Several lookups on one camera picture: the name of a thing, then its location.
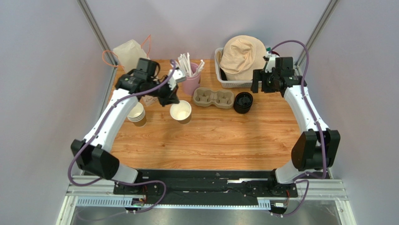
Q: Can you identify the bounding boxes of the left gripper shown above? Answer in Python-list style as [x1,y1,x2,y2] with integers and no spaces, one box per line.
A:
[148,76,180,108]

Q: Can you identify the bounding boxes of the single paper cup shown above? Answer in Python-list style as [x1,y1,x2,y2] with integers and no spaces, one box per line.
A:
[170,100,192,124]

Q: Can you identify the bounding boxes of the stack of paper cups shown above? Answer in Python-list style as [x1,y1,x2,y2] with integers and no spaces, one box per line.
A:
[127,103,147,127]

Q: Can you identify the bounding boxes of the cardboard cup carrier tray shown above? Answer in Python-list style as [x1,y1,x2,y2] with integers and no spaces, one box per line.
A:
[193,87,235,109]

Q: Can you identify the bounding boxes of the white paper takeout bag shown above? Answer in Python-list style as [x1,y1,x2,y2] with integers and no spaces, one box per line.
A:
[102,34,152,74]

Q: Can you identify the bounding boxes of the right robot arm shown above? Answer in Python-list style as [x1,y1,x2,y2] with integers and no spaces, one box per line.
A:
[251,54,340,184]

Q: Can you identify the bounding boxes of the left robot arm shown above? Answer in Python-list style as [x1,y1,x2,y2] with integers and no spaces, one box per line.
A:
[67,58,181,187]

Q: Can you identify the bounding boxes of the pink straw holder cup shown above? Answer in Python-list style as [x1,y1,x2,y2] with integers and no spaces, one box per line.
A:
[182,73,201,96]

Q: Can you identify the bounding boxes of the stack of black lids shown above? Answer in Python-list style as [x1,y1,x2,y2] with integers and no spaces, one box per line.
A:
[233,92,253,114]

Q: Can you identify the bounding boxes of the wrapped white straws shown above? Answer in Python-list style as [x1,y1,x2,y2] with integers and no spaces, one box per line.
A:
[177,52,205,77]

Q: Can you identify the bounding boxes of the beige bucket hat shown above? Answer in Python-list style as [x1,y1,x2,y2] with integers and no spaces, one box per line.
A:
[219,35,267,81]

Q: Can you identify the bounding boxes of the white plastic basket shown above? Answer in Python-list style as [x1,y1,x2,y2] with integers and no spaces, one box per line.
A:
[214,47,266,89]

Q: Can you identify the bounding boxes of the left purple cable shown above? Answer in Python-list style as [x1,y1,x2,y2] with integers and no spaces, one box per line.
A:
[67,59,177,216]

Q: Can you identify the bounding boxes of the purple cable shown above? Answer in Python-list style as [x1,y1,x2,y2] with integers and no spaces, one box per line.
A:
[269,40,328,218]
[67,59,177,216]

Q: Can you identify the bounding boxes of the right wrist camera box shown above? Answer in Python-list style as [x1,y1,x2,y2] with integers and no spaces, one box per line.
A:
[264,52,280,73]

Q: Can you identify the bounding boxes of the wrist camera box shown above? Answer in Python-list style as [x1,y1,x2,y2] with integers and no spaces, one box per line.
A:
[168,60,186,90]
[264,52,280,73]

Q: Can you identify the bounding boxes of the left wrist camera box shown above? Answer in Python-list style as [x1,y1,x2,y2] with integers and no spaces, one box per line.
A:
[168,60,186,90]

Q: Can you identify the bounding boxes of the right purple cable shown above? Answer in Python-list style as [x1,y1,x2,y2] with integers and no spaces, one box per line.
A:
[269,40,328,218]

